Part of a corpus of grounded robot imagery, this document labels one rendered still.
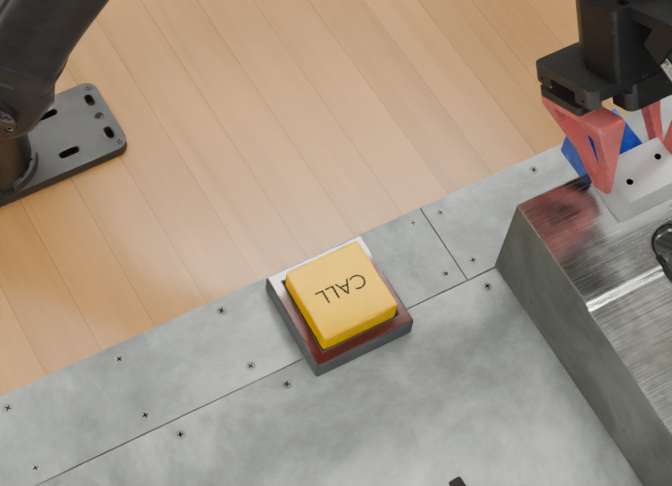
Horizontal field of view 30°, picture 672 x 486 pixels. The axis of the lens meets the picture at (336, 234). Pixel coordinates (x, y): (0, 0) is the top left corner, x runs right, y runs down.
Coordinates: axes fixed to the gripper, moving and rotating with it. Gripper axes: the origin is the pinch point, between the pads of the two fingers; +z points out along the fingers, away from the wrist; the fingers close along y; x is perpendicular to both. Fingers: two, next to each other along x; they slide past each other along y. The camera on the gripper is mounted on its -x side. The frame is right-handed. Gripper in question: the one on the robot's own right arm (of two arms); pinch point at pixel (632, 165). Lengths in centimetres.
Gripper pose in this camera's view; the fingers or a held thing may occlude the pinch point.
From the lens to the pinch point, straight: 90.4
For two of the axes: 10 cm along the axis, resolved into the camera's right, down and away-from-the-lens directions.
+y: 8.7, -4.0, 2.9
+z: 1.9, 8.1, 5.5
